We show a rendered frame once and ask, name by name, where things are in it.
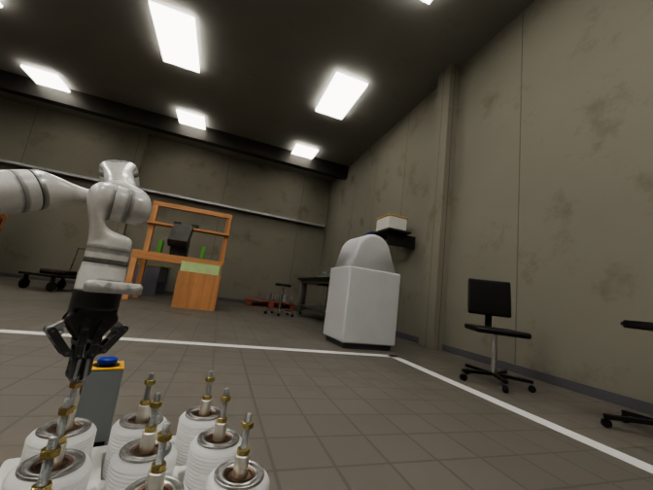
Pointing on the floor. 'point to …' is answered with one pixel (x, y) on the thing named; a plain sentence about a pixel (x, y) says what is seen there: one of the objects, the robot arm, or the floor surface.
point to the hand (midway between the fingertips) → (79, 368)
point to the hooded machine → (362, 297)
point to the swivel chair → (479, 292)
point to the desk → (153, 279)
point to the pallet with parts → (272, 301)
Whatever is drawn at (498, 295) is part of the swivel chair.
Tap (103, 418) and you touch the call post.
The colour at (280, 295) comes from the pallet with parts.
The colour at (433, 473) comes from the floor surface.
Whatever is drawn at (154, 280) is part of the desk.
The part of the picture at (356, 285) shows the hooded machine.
